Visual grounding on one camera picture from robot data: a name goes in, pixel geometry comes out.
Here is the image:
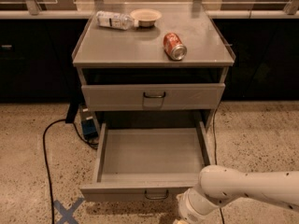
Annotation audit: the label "blue power box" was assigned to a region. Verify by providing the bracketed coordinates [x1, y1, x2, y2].
[79, 105, 98, 140]

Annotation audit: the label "grey top drawer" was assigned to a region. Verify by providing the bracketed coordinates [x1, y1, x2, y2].
[81, 83, 225, 111]

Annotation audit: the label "black cable right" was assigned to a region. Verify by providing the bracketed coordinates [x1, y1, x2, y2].
[212, 105, 226, 224]

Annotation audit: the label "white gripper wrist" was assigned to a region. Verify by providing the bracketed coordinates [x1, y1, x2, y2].
[177, 188, 218, 224]

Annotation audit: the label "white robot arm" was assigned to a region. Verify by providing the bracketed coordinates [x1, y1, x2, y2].
[177, 165, 299, 224]

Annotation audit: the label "blue tape cross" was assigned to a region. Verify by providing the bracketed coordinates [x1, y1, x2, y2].
[54, 198, 84, 224]

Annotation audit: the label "clear plastic water bottle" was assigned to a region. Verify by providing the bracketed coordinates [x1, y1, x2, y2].
[95, 10, 139, 31]

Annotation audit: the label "beige shallow bowl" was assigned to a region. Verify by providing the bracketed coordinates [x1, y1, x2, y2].
[130, 8, 162, 27]

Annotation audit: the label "grey metal drawer cabinet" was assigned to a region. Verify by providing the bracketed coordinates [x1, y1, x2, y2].
[73, 3, 234, 125]

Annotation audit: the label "grey drawer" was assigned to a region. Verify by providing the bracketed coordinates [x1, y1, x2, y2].
[81, 83, 225, 111]
[80, 124, 210, 202]

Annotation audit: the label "red soda can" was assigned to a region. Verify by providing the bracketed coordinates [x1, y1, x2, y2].
[164, 33, 187, 61]

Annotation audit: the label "black cable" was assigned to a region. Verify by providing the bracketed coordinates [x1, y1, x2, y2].
[212, 105, 226, 224]
[42, 118, 99, 224]

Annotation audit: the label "black cable left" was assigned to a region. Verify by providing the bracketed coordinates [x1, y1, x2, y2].
[42, 118, 99, 224]

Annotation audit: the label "dark lab bench cabinets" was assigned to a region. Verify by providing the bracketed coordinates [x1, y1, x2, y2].
[0, 19, 299, 103]

